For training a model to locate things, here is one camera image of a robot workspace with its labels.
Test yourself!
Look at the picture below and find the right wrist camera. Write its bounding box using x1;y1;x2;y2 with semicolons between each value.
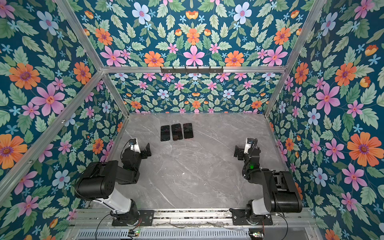
244;138;256;154

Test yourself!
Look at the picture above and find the metal hook rail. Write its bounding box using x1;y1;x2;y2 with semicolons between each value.
160;67;224;74

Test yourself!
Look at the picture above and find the black smartphone face up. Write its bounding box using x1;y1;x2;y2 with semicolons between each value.
171;124;184;141

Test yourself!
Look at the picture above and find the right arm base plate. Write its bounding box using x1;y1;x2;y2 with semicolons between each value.
230;209;273;226

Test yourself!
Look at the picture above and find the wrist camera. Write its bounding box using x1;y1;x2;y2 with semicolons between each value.
128;138;141;153
244;138;256;154

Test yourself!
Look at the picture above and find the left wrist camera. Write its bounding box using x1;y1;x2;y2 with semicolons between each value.
128;138;141;153

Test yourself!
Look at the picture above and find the blue edged smartphone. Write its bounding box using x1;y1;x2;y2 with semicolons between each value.
183;123;194;139

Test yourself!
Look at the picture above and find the aluminium frame post left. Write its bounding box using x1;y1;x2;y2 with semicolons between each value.
1;70;104;205

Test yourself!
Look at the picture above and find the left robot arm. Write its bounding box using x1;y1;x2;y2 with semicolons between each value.
75;139;152;217

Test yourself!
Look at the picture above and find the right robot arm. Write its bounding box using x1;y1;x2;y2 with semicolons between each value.
234;144;303;219

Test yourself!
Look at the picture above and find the white vented cable duct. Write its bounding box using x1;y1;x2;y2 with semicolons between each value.
75;229;251;240

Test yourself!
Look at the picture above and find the aluminium front rail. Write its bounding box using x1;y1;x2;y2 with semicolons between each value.
69;208;318;229

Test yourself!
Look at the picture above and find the purple edged smartphone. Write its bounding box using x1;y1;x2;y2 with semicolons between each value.
160;125;171;142

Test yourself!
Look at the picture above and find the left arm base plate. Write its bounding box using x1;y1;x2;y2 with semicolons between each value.
111;210;155;227

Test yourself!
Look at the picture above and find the aluminium frame post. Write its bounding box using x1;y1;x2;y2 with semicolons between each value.
1;70;104;205
264;0;327;119

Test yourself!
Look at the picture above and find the aluminium frame post right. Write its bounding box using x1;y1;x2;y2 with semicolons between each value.
264;0;327;119

